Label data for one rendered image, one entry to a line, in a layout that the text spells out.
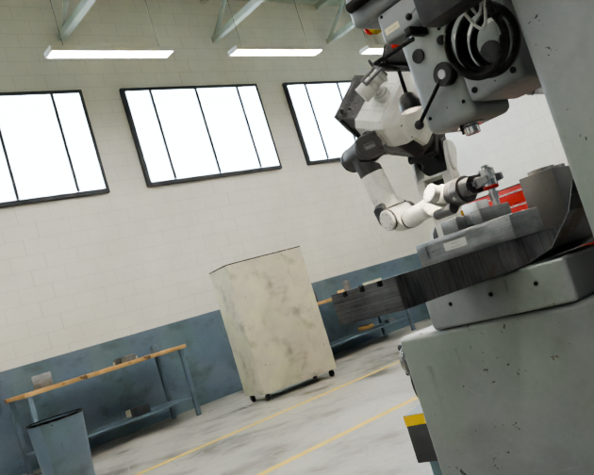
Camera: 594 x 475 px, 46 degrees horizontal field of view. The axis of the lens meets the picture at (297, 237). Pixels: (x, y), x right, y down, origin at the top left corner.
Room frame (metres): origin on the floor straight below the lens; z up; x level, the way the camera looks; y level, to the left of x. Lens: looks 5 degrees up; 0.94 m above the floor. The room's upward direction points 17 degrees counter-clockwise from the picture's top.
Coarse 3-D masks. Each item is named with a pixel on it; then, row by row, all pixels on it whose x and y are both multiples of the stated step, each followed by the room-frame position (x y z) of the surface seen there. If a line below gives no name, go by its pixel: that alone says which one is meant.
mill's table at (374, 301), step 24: (528, 240) 1.99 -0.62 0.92; (552, 240) 2.07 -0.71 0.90; (432, 264) 2.00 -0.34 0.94; (456, 264) 1.77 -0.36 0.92; (480, 264) 1.83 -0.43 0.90; (504, 264) 1.90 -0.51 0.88; (528, 264) 1.97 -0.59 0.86; (360, 288) 1.72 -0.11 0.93; (384, 288) 1.66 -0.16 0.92; (408, 288) 1.65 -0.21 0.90; (432, 288) 1.70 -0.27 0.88; (456, 288) 1.75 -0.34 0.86; (360, 312) 1.73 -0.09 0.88; (384, 312) 1.68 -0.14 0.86
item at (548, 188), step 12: (540, 168) 2.34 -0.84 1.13; (552, 168) 2.30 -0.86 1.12; (564, 168) 2.38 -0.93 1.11; (528, 180) 2.35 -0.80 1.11; (540, 180) 2.33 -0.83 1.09; (552, 180) 2.30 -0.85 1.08; (564, 180) 2.35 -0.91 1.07; (528, 192) 2.36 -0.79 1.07; (540, 192) 2.33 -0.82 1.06; (552, 192) 2.31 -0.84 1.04; (564, 192) 2.32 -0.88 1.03; (528, 204) 2.37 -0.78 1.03; (540, 204) 2.34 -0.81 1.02; (552, 204) 2.32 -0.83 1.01; (564, 204) 2.30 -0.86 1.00; (540, 216) 2.35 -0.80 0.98; (552, 216) 2.33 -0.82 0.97; (564, 216) 2.30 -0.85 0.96
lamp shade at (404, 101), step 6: (402, 96) 2.25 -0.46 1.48; (408, 96) 2.24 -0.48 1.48; (414, 96) 2.24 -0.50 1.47; (402, 102) 2.25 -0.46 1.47; (408, 102) 2.24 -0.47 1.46; (414, 102) 2.24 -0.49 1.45; (420, 102) 2.25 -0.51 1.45; (402, 108) 2.26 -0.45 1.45; (408, 108) 2.24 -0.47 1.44; (414, 108) 2.30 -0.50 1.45; (420, 108) 2.29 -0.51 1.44; (402, 114) 2.29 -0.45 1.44
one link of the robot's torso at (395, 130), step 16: (352, 80) 2.73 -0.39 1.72; (352, 96) 2.70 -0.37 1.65; (400, 96) 2.55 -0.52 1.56; (336, 112) 2.71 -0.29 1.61; (352, 112) 2.65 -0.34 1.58; (368, 112) 2.60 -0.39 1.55; (384, 112) 2.55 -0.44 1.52; (400, 112) 2.54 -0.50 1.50; (416, 112) 2.60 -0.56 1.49; (352, 128) 2.66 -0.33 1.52; (368, 128) 2.59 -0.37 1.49; (384, 128) 2.54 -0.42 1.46; (400, 128) 2.55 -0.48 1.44; (384, 144) 2.68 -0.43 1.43; (400, 144) 2.61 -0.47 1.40; (416, 144) 2.67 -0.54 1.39
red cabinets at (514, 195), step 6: (516, 186) 7.20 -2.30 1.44; (504, 192) 7.30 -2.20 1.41; (510, 192) 7.24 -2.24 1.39; (516, 192) 7.20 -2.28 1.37; (522, 192) 7.16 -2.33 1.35; (480, 198) 7.50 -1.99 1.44; (486, 198) 7.46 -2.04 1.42; (504, 198) 7.30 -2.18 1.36; (510, 198) 7.26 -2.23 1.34; (516, 198) 7.22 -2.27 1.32; (522, 198) 7.17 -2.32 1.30; (468, 204) 7.62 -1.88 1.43; (510, 204) 7.27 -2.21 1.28; (516, 204) 7.24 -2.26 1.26; (522, 204) 7.17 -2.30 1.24; (516, 210) 7.25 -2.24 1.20
